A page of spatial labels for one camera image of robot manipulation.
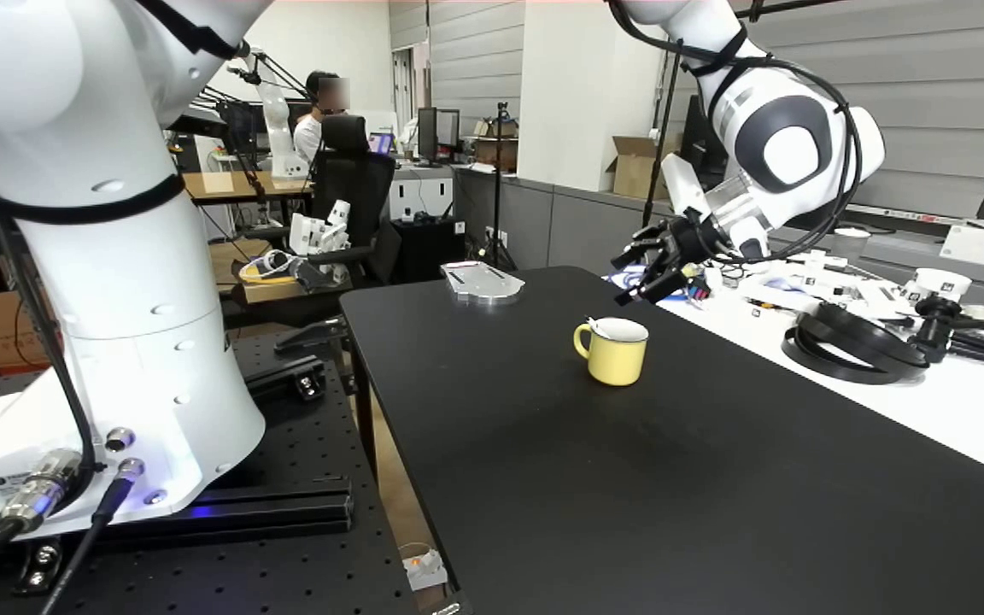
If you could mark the black office chair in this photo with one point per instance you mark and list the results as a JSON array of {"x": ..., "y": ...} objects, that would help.
[{"x": 358, "y": 194}]

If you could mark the white desk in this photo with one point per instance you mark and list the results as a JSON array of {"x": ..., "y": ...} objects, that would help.
[{"x": 949, "y": 387}]

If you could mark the person in white shirt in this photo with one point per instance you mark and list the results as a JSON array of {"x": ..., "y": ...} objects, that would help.
[{"x": 316, "y": 114}]

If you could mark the brown cardboard box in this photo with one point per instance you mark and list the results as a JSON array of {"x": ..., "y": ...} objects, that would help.
[{"x": 633, "y": 170}]

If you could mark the black perforated breadboard base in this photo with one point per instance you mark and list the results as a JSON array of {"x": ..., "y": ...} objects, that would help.
[{"x": 229, "y": 568}]

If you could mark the silver metal mounting plate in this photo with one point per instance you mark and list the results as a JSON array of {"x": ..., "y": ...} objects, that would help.
[{"x": 485, "y": 281}]

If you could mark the yellow enamel mug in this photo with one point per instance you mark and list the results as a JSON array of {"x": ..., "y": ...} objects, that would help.
[{"x": 618, "y": 358}]

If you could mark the black camera tripod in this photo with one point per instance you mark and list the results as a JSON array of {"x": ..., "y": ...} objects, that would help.
[{"x": 499, "y": 194}]

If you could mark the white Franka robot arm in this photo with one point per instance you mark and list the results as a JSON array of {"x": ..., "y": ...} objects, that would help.
[{"x": 119, "y": 344}]

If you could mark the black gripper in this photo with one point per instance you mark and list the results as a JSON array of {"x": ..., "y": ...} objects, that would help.
[{"x": 693, "y": 240}]

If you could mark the black aluminium rail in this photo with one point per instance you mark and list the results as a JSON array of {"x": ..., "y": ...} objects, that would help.
[{"x": 275, "y": 511}]

